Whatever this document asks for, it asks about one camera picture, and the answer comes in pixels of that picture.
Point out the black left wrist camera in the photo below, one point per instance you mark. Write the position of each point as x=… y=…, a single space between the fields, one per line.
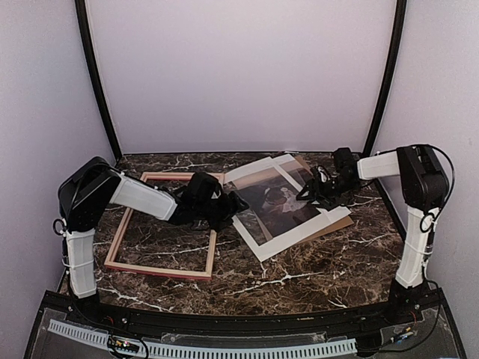
x=202 y=186

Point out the white mat board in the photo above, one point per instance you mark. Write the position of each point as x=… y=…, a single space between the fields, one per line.
x=270 y=186

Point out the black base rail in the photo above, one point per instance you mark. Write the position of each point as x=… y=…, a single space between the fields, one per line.
x=427 y=330

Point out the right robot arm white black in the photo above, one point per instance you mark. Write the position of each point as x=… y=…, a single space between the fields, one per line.
x=426 y=189

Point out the white slotted cable duct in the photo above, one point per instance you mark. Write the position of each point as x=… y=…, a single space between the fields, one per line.
x=151 y=349

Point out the brown cardboard backing board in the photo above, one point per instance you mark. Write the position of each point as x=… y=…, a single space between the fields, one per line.
x=338 y=225

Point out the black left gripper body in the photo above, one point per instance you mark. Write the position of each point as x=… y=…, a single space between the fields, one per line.
x=212 y=213

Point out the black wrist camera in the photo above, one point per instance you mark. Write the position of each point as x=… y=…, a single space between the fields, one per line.
x=343 y=158
x=202 y=186

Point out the black right corner post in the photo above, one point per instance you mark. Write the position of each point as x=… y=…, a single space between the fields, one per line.
x=387 y=78

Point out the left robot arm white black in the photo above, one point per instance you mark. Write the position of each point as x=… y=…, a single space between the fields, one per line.
x=84 y=196

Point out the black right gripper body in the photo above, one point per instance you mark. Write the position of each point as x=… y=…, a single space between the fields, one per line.
x=327 y=194

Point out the black corner post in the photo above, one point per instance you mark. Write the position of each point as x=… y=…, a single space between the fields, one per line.
x=94 y=75
x=387 y=78

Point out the black left corner post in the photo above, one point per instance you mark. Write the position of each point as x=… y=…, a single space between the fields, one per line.
x=94 y=75

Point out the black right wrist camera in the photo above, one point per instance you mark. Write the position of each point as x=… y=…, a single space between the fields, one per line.
x=343 y=158

